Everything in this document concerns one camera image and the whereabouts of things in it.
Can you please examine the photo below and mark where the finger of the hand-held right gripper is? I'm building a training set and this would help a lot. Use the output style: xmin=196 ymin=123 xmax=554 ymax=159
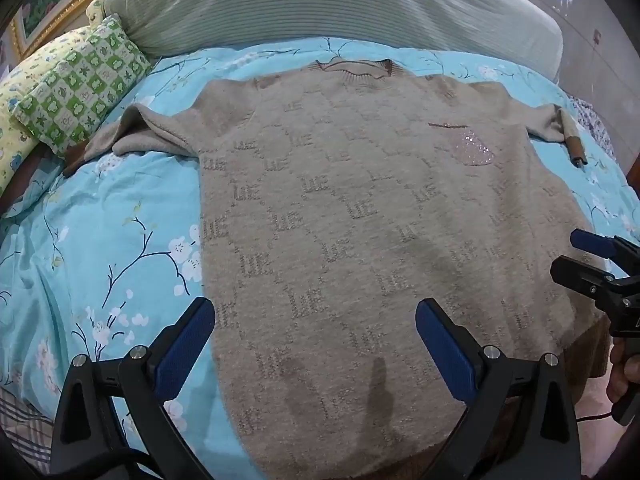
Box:
xmin=549 ymin=255 xmax=640 ymax=307
xmin=570 ymin=228 xmax=640 ymax=262

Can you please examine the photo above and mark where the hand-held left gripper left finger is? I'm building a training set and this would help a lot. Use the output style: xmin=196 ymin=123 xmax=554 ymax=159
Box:
xmin=47 ymin=296 xmax=217 ymax=480

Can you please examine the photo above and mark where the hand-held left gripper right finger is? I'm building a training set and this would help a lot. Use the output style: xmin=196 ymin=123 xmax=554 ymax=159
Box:
xmin=415 ymin=297 xmax=584 ymax=480

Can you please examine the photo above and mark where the beige patterned knit sweater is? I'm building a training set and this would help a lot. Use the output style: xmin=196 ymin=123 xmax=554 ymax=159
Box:
xmin=62 ymin=57 xmax=610 ymax=479

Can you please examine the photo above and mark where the person's right hand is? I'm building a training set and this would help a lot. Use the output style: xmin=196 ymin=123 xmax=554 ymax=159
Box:
xmin=606 ymin=336 xmax=640 ymax=405

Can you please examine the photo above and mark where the white floral cloth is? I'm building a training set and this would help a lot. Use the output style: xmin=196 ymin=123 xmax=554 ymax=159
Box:
xmin=567 ymin=92 xmax=617 ymax=162

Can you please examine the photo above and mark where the blue floral bedsheet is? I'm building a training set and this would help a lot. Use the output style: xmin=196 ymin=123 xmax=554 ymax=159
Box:
xmin=0 ymin=35 xmax=640 ymax=480

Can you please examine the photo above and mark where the plaid cloth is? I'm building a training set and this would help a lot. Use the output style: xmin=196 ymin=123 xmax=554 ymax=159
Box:
xmin=0 ymin=384 xmax=57 ymax=468

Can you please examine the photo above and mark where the green checked pillow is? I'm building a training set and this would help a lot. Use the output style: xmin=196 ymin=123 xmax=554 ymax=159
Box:
xmin=10 ymin=14 xmax=154 ymax=157

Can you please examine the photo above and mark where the yellow printed pillow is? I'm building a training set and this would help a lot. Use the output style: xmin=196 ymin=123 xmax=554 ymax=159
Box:
xmin=0 ymin=0 xmax=108 ymax=201

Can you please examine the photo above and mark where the grey-green striped headboard cushion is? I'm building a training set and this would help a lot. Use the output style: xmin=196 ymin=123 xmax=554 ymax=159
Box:
xmin=101 ymin=0 xmax=564 ymax=85

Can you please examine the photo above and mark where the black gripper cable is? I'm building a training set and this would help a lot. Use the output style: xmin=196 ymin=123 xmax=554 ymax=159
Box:
xmin=575 ymin=409 xmax=617 ymax=424

